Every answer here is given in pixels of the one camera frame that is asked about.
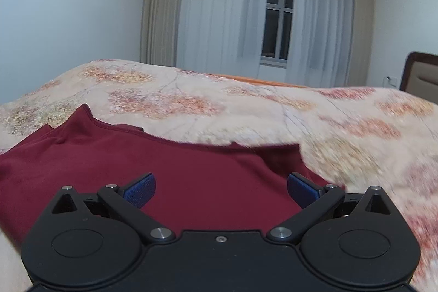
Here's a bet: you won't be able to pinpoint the beige drape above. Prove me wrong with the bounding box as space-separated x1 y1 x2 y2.
345 0 375 87
140 0 180 67

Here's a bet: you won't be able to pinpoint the orange bed sheet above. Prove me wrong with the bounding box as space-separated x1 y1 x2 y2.
206 73 306 88

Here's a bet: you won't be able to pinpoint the floral peach quilt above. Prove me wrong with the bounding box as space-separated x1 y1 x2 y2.
1 60 437 291

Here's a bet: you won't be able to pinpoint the white wall socket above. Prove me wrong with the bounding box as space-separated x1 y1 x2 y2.
386 76 398 87

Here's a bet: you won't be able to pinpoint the window with white frame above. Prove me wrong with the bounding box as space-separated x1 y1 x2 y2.
261 0 294 68

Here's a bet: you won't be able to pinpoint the beige drape left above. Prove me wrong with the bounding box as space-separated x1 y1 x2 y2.
140 0 180 67

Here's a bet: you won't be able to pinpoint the brown padded headboard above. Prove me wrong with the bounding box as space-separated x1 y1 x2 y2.
399 52 438 104

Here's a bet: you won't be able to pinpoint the dark red knit sweater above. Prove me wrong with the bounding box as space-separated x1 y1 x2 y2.
1 105 326 243

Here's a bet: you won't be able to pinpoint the white sheer curtain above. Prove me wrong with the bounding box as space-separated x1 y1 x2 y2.
176 0 354 87

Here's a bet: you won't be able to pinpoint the beige drape right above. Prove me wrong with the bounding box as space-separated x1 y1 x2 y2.
345 0 375 87

